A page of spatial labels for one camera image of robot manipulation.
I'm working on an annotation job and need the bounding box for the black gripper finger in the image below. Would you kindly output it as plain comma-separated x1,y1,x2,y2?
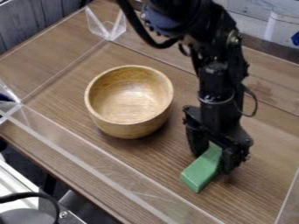
221,148,242,174
185,125,209,158

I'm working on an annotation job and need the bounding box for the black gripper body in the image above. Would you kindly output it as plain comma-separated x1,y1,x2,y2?
181,104,254,163

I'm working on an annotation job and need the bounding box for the green rectangular block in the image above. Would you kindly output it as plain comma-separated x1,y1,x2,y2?
180,144,221,193

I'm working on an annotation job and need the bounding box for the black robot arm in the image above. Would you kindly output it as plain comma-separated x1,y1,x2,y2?
116,0,256,173

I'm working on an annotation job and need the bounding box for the brown wooden bowl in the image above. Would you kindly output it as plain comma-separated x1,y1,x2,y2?
84,65,173,139

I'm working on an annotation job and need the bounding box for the white container top right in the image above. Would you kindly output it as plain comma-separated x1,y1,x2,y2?
264,10,299,49

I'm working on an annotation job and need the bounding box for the grey metal stand base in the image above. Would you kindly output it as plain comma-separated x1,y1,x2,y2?
0,201,88,224

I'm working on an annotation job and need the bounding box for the clear acrylic front wall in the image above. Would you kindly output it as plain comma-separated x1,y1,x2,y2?
0,88,224,224

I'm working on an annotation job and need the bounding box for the black cable bottom left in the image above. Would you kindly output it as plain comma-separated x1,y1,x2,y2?
0,192,61,224

